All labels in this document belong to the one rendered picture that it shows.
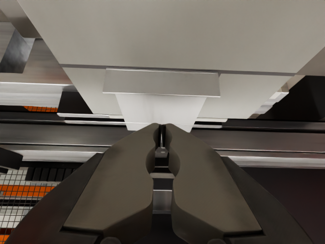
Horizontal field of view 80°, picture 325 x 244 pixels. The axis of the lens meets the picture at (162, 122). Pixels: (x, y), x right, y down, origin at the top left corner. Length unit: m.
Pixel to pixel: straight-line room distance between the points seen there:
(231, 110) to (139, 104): 0.10
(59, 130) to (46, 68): 0.28
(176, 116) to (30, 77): 0.18
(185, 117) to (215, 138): 0.28
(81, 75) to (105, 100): 0.04
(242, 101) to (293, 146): 0.38
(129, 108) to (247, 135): 0.37
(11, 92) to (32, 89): 0.03
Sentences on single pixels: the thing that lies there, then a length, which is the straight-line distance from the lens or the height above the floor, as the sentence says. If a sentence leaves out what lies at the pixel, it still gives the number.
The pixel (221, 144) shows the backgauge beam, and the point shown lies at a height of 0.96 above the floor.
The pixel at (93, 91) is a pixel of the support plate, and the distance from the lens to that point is 0.19.
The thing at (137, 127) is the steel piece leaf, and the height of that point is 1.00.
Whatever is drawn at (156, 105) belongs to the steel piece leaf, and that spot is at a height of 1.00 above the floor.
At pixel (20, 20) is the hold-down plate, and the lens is 0.30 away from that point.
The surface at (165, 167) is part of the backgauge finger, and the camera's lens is 0.41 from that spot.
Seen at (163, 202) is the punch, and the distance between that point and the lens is 0.22.
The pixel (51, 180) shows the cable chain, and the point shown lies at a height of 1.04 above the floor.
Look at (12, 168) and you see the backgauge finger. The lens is 0.60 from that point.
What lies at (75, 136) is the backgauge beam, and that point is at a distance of 0.51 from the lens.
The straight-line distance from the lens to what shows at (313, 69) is 0.43.
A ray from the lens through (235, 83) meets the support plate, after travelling 0.18.
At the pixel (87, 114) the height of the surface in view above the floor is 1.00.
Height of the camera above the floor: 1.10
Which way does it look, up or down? 23 degrees down
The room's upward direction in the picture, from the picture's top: 179 degrees counter-clockwise
